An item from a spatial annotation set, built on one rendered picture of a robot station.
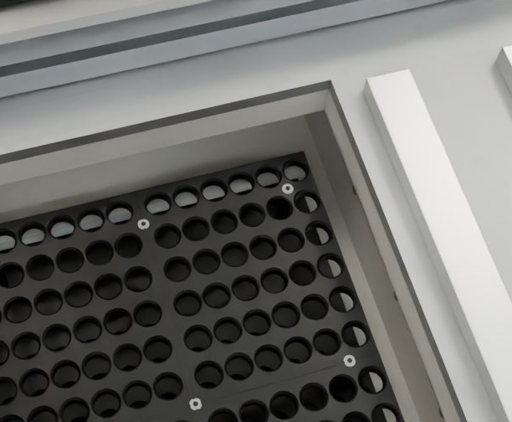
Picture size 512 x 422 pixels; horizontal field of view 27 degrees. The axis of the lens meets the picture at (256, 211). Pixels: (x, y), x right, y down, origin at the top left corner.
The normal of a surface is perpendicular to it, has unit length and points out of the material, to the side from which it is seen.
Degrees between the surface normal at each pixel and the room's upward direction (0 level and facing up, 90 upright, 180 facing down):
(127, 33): 90
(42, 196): 0
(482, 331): 0
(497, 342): 0
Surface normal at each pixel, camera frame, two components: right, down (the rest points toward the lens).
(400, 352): -0.95, 0.24
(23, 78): 0.29, 0.86
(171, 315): 0.07, -0.44
